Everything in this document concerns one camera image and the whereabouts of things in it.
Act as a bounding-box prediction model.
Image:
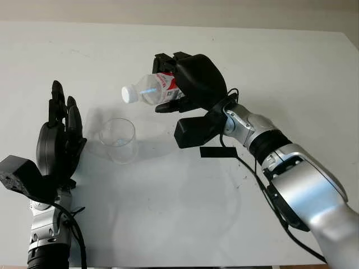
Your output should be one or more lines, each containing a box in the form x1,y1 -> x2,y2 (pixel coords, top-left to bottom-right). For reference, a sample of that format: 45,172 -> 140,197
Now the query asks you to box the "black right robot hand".
152,52 -> 228,114

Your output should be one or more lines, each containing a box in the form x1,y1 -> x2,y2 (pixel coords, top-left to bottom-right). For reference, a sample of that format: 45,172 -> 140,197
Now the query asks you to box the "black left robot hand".
35,80 -> 88,188

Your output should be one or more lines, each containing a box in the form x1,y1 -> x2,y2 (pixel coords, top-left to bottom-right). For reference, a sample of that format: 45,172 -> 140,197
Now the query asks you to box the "clear water bottle white cap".
121,71 -> 186,106

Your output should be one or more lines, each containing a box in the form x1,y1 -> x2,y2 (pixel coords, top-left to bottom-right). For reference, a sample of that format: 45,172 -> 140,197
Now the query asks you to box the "clear glass cup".
98,118 -> 139,164

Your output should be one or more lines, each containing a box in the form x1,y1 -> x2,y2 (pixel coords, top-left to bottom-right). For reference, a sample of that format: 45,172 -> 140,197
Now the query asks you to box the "black tape strip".
200,146 -> 238,159

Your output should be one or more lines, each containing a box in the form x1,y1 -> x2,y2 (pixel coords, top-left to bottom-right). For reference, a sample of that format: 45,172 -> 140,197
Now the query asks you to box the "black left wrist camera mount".
0,155 -> 57,202

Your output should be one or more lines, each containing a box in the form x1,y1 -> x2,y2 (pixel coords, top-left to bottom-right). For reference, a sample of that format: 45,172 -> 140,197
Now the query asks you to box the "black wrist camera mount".
0,155 -> 57,202
173,107 -> 225,150

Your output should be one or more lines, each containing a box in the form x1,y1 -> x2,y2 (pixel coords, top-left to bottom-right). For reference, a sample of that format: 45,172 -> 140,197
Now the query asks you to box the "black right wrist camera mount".
173,107 -> 225,150

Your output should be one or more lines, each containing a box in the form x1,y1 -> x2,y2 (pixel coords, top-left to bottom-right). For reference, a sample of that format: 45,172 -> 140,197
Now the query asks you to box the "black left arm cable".
50,201 -> 87,269

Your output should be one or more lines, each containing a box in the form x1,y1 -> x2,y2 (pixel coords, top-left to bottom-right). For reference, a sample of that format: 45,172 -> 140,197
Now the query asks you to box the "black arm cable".
218,87 -> 328,264
50,201 -> 87,269

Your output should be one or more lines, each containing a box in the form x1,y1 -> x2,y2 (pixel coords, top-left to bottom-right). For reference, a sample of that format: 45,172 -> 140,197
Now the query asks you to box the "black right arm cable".
218,87 -> 328,264

